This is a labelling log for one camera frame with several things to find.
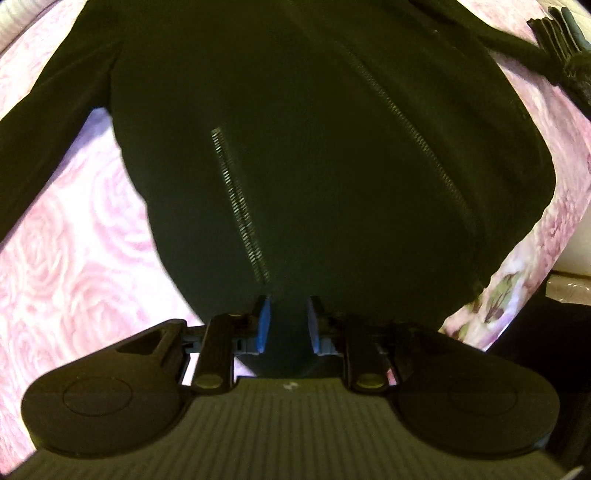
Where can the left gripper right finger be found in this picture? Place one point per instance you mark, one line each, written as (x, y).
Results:
(365, 368)

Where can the black zip jacket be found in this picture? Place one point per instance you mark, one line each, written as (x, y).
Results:
(370, 153)

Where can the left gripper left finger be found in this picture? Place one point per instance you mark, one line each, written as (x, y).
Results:
(224, 338)

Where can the pink rose bedspread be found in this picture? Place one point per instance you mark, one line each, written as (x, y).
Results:
(81, 272)

